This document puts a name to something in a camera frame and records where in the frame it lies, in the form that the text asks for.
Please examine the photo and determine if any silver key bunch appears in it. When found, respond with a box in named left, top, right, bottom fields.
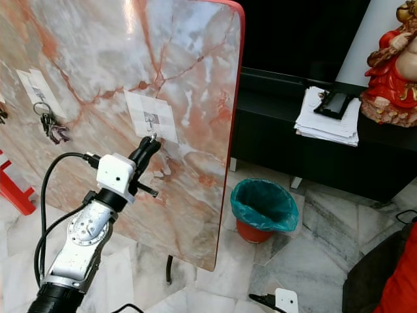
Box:
left=34, top=102, right=71, bottom=145

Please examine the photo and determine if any white paper stack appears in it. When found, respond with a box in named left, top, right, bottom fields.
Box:
left=293, top=86, right=362, bottom=147

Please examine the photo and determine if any marble top table red rim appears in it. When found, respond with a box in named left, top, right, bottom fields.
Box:
left=0, top=0, right=245, bottom=288

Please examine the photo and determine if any orange waste bin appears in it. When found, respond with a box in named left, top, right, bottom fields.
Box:
left=237, top=218, right=276, bottom=244

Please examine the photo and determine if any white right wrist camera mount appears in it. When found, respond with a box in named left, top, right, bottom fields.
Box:
left=274, top=288, right=300, bottom=313

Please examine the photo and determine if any clear adhesive hook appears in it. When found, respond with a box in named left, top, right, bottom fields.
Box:
left=125, top=90, right=178, bottom=143
left=16, top=68, right=66, bottom=118

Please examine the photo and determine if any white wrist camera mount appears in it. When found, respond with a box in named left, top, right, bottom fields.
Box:
left=96, top=153, right=138, bottom=198
left=274, top=288, right=300, bottom=313

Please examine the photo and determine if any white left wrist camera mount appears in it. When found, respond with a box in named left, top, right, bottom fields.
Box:
left=96, top=153, right=138, bottom=198

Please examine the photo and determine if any dark fabric seat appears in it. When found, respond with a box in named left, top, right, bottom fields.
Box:
left=342, top=222, right=417, bottom=313

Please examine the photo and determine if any red frame chair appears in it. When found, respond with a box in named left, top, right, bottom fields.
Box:
left=0, top=153, right=37, bottom=216

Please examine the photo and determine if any red fabric cushion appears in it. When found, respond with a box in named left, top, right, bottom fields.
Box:
left=373, top=240, right=417, bottom=313

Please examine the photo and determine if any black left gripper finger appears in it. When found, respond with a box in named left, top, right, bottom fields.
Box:
left=139, top=138, right=162, bottom=177
left=130, top=137, right=151, bottom=175

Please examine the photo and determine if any teal bin liner bag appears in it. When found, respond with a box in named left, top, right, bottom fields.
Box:
left=230, top=178, right=299, bottom=232

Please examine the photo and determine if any flat black case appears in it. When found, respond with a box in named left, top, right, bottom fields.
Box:
left=314, top=90, right=352, bottom=120

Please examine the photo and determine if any red gold statue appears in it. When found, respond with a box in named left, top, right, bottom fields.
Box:
left=360, top=0, right=417, bottom=128

